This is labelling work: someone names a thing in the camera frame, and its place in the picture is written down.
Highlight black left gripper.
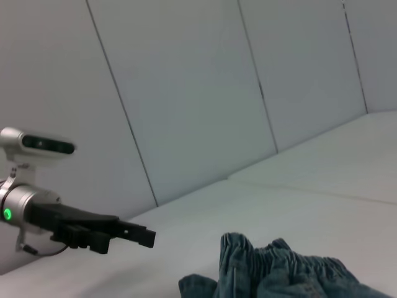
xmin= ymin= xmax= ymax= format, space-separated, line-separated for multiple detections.
xmin=29 ymin=202 xmax=157 ymax=255

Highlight blue denim shorts with print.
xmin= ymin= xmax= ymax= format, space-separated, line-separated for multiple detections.
xmin=178 ymin=232 xmax=397 ymax=298

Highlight left gripper cable with plug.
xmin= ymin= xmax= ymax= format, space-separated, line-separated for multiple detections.
xmin=16 ymin=228 xmax=68 ymax=258

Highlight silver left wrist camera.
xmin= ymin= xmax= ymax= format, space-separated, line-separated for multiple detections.
xmin=0 ymin=126 xmax=77 ymax=187

